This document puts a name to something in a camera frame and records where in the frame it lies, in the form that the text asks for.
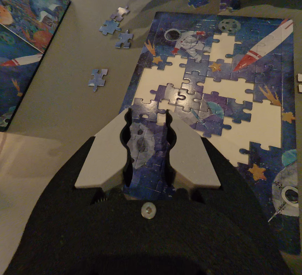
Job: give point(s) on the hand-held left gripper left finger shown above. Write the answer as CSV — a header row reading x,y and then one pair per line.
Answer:
x,y
103,162

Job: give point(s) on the purple jigsaw puzzle piece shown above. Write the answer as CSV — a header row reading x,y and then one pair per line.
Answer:
x,y
230,4
119,14

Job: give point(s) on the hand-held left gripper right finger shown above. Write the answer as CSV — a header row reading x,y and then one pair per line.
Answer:
x,y
193,164

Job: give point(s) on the illustrated puzzle box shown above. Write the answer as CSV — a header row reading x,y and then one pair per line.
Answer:
x,y
23,44

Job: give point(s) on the dark blue jigsaw puzzle piece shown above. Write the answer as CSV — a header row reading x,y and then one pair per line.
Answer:
x,y
198,0

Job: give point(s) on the white face-down puzzle piece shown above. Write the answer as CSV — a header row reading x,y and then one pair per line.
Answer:
x,y
300,78

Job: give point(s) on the space jigsaw puzzle board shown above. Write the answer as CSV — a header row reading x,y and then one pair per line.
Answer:
x,y
212,79

